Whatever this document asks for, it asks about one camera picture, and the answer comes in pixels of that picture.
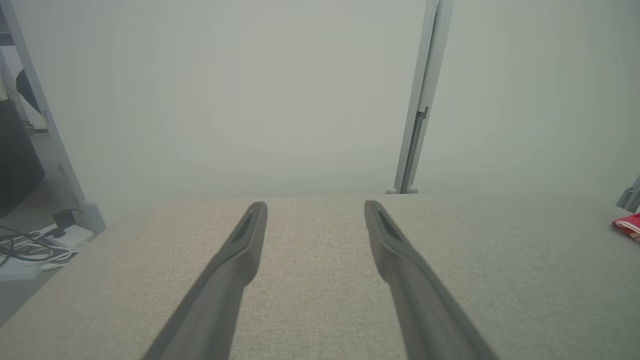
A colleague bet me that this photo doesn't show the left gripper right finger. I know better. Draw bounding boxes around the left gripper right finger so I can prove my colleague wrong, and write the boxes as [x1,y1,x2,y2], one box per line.
[364,200,501,360]

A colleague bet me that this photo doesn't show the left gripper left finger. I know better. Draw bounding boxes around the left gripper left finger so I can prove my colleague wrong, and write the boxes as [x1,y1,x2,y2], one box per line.
[142,201,268,360]

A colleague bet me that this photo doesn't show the red white jersey shirt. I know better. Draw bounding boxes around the red white jersey shirt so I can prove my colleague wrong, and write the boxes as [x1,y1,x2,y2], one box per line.
[611,212,640,244]

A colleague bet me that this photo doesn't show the black power adapter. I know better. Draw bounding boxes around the black power adapter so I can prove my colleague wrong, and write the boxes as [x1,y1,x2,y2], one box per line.
[52,209,84,239]

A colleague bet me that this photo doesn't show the white power strip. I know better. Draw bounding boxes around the white power strip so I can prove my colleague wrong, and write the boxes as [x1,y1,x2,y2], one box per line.
[0,224,94,282]

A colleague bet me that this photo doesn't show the black cable bundle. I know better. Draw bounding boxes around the black cable bundle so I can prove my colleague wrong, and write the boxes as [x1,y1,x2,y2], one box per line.
[0,225,66,268]

